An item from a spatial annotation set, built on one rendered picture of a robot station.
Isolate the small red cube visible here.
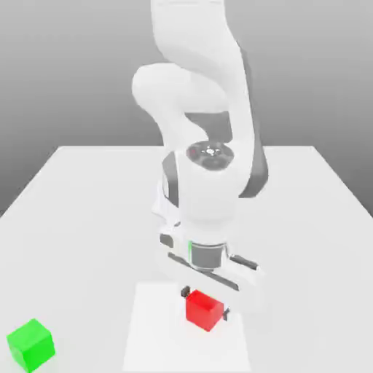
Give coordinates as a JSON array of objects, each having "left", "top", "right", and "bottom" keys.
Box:
[{"left": 185, "top": 288, "right": 225, "bottom": 333}]

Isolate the small green cube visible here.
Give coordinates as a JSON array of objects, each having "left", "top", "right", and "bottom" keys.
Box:
[{"left": 6, "top": 318, "right": 56, "bottom": 373}]

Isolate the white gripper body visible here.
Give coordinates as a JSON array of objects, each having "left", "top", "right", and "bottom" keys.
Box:
[{"left": 165, "top": 251, "right": 265, "bottom": 315}]

